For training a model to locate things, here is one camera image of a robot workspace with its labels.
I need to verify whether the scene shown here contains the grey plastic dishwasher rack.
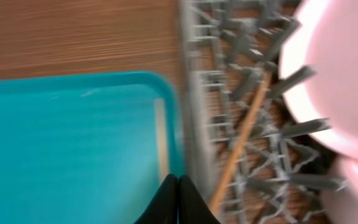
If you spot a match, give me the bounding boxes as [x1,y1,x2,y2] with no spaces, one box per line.
[179,1,346,223]

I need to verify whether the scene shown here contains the wooden chopstick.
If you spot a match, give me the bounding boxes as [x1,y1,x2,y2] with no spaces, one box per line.
[209,72,272,216]
[155,98,170,183]

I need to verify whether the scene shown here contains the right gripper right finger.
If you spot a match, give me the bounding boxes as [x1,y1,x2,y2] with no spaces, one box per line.
[178,175,220,224]

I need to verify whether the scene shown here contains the pink bowl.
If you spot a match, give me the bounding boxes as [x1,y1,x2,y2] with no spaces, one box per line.
[279,0,358,159]

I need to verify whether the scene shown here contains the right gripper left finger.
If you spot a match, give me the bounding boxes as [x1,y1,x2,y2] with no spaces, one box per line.
[135,174,178,224]

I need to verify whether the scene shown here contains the grey bowl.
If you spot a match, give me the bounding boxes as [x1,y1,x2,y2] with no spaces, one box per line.
[320,156,358,224]

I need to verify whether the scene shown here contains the teal plastic serving tray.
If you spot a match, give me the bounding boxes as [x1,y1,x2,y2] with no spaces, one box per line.
[0,71,185,224]

